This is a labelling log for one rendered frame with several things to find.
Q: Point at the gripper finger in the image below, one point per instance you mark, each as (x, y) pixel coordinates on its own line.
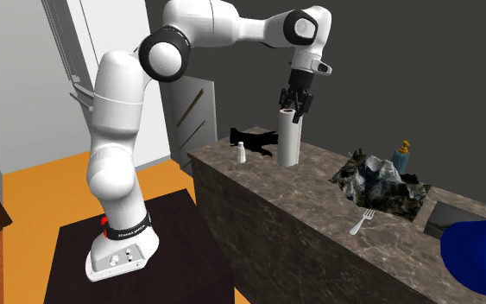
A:
(285, 100)
(304, 107)

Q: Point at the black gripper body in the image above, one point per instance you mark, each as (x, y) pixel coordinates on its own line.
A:
(300, 80)

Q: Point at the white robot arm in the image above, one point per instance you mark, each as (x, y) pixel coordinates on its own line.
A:
(116, 139)

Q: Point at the white paper towel roll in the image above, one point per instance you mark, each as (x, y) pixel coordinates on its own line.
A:
(289, 139)

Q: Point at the black irregular object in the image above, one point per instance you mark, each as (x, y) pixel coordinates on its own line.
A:
(253, 139)

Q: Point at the white salt shaker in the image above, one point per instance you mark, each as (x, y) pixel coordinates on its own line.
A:
(241, 155)

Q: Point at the dark mottled crumpled heap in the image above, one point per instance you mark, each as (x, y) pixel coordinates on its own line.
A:
(377, 185)

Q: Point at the blue soap dispenser orange pump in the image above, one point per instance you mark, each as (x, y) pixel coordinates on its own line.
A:
(400, 162)

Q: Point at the white fork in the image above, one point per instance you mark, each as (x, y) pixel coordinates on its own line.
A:
(361, 222)

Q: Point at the grey sink basin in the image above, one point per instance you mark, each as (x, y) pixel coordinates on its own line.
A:
(446, 219)

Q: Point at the dark robot stand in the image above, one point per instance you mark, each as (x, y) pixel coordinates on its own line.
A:
(183, 261)

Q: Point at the white door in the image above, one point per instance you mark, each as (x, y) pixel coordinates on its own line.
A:
(78, 38)

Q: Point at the blue rounded object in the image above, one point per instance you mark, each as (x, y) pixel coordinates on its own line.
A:
(482, 252)

